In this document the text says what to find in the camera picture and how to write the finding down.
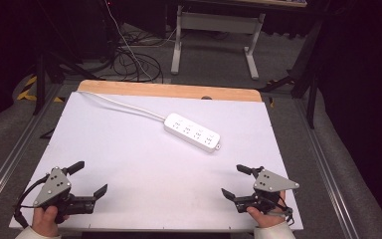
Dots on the person's left hand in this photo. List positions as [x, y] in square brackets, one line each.
[44, 220]

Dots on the white board sheet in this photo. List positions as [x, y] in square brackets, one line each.
[152, 179]

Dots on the white power strip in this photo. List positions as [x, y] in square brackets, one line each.
[192, 132]

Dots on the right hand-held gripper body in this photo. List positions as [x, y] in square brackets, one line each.
[268, 184]

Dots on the white metal desk frame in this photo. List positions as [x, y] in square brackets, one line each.
[212, 22]

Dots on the person's right hand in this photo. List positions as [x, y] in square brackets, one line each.
[266, 218]

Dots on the yellow black floor tape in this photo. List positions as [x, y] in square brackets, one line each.
[30, 89]

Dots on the aluminium rail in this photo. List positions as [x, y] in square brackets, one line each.
[13, 156]
[328, 176]

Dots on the black metal stand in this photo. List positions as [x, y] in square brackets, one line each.
[311, 76]
[41, 79]

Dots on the wooden desk top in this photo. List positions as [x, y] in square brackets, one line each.
[272, 2]

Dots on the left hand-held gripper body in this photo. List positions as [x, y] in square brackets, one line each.
[54, 187]

